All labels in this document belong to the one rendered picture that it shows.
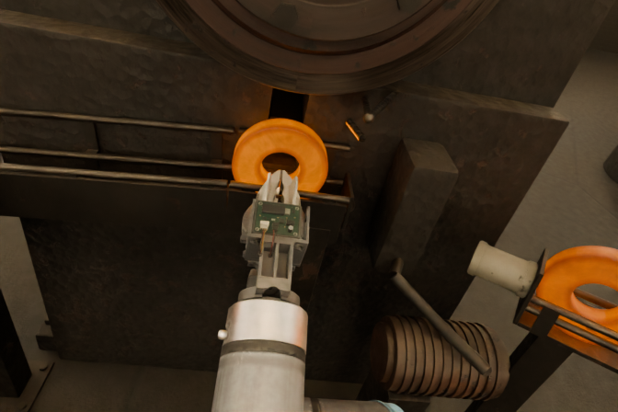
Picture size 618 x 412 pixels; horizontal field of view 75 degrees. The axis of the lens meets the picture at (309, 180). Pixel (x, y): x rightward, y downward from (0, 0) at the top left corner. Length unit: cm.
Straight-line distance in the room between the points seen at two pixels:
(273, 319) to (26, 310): 109
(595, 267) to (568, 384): 100
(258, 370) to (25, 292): 115
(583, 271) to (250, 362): 48
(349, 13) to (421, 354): 54
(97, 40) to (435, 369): 73
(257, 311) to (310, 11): 31
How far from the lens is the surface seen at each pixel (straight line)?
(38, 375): 131
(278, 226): 47
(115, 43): 69
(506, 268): 71
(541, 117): 80
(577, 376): 171
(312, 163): 64
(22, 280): 153
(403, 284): 72
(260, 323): 43
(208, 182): 65
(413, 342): 75
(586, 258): 69
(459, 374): 78
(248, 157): 64
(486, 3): 57
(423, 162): 65
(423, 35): 54
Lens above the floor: 109
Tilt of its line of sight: 34 degrees down
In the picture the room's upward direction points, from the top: 13 degrees clockwise
